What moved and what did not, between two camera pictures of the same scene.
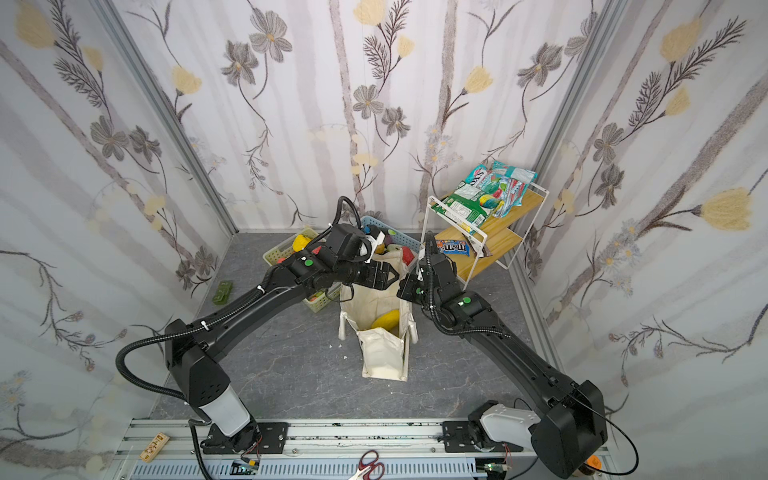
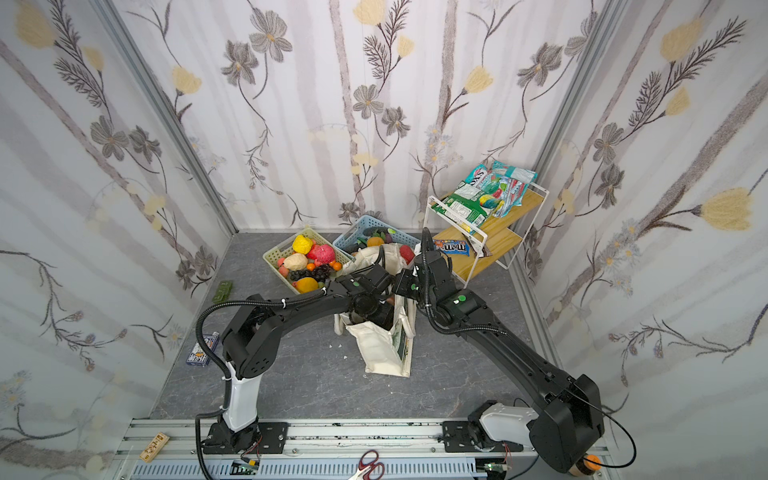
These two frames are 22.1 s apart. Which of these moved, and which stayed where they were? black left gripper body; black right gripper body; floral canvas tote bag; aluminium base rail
Moved: black left gripper body
Stayed: floral canvas tote bag; aluminium base rail; black right gripper body
